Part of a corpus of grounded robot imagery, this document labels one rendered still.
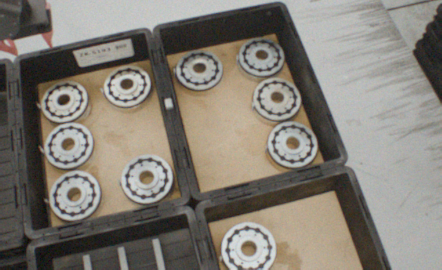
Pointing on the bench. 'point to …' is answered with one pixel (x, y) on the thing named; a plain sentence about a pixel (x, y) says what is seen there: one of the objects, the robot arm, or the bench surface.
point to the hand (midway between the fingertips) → (32, 46)
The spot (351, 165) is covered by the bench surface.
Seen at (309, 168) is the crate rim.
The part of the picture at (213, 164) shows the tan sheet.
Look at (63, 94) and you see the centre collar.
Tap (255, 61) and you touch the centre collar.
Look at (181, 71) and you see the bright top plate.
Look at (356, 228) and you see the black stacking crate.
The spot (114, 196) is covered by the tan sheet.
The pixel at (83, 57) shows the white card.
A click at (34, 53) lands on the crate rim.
